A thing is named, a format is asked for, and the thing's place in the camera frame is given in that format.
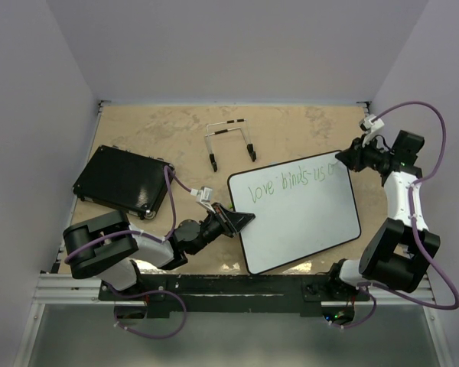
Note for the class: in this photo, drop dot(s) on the black wire easel stand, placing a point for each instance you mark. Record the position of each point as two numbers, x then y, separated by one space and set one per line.
234 133

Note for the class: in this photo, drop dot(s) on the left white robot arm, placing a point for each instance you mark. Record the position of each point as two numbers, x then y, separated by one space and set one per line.
108 246

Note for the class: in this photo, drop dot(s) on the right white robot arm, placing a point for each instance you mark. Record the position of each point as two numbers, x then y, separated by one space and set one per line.
392 257

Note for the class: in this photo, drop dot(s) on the white rectangular whiteboard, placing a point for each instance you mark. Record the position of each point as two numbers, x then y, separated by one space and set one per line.
301 207

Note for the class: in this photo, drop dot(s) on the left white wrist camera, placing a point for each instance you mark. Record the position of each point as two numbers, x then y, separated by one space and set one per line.
204 197

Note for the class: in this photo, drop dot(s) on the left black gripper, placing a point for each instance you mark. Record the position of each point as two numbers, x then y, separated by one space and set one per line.
231 222

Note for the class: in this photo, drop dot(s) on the black flat case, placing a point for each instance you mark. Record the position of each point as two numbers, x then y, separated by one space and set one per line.
123 180

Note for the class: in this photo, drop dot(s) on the aluminium frame rail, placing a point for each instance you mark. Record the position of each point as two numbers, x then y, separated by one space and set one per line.
59 289

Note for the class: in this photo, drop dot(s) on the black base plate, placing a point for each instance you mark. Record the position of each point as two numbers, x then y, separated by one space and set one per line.
305 295

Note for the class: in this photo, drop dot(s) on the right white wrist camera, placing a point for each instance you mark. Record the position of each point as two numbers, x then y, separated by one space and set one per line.
371 126

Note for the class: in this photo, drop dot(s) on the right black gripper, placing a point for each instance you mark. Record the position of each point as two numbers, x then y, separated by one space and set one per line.
352 157

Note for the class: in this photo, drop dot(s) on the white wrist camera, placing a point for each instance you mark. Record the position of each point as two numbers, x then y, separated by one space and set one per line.
204 197
371 126

